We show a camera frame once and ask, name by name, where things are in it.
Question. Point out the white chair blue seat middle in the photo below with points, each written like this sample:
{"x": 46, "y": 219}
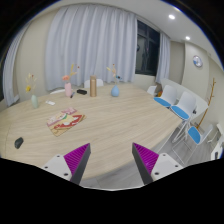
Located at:
{"x": 184, "y": 110}

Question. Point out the large white centre curtain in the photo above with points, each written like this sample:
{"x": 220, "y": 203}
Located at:
{"x": 91, "y": 38}

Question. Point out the copper thermos bottle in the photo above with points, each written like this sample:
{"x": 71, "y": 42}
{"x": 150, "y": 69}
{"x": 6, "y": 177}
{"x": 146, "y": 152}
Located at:
{"x": 93, "y": 86}

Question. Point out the white chair blue seat near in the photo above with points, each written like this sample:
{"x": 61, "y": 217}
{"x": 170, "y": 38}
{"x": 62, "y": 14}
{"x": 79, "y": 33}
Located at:
{"x": 194, "y": 135}

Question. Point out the black rectangular case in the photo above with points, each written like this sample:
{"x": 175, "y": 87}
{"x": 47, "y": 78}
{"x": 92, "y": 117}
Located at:
{"x": 83, "y": 92}

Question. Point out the white remote control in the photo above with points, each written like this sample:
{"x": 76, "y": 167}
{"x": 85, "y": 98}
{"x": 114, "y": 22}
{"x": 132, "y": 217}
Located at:
{"x": 50, "y": 103}

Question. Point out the dark window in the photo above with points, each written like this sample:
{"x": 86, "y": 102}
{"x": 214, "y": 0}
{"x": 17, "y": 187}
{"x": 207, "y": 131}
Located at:
{"x": 148, "y": 45}

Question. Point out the blue vase with flowers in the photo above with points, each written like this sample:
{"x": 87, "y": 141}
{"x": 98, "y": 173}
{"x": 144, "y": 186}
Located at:
{"x": 115, "y": 90}

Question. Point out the wooden coat stand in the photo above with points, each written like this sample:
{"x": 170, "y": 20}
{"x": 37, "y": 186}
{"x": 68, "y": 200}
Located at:
{"x": 209, "y": 99}

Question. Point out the white low chair by window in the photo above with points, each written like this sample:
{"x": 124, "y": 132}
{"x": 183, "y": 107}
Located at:
{"x": 152, "y": 90}

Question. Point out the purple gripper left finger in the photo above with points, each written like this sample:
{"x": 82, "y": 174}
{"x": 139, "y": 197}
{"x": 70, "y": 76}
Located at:
{"x": 70, "y": 166}

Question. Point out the white right curtain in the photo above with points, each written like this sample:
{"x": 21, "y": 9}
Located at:
{"x": 164, "y": 58}

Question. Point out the round wall clock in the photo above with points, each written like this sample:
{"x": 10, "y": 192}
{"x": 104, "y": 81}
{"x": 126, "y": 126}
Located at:
{"x": 197, "y": 61}

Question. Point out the pink vase with flowers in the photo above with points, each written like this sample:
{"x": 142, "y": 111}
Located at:
{"x": 66, "y": 79}

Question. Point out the white left curtain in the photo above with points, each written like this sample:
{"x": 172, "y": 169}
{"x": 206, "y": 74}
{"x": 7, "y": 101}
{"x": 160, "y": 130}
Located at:
{"x": 8, "y": 68}

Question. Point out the black computer mouse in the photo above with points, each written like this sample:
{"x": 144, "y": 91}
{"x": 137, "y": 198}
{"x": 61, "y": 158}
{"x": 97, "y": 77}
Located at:
{"x": 18, "y": 142}

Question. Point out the white chair at edge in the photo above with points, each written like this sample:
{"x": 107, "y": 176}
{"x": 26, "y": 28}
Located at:
{"x": 218, "y": 149}

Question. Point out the ceiling spotlight near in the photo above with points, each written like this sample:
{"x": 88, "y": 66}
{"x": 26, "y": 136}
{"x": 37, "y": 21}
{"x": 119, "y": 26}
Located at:
{"x": 172, "y": 17}

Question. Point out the white chair blue seat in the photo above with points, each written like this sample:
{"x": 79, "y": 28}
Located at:
{"x": 194, "y": 135}
{"x": 184, "y": 110}
{"x": 168, "y": 97}

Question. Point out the white chair blue seat far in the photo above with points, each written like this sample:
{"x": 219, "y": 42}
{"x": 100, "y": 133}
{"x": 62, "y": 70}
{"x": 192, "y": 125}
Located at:
{"x": 168, "y": 97}

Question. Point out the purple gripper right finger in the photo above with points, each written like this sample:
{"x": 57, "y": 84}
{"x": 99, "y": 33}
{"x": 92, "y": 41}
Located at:
{"x": 153, "y": 166}

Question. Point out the green vase with flowers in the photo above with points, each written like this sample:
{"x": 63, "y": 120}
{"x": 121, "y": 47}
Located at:
{"x": 30, "y": 88}

